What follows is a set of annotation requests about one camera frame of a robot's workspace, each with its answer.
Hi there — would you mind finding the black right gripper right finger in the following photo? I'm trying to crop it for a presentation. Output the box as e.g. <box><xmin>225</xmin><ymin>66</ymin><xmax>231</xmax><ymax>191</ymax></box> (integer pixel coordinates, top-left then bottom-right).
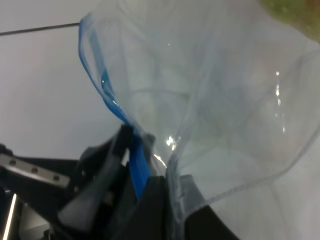
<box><xmin>104</xmin><ymin>176</ymin><xmax>238</xmax><ymax>240</ymax></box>

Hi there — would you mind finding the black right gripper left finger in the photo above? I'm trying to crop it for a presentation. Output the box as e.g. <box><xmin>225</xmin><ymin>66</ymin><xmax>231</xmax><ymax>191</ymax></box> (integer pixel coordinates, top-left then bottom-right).
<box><xmin>57</xmin><ymin>124</ymin><xmax>156</xmax><ymax>240</ymax></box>

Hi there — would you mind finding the clear zip file bag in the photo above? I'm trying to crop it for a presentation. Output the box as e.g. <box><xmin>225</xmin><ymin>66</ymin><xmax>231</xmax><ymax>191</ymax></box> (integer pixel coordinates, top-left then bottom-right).
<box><xmin>78</xmin><ymin>0</ymin><xmax>320</xmax><ymax>240</ymax></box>

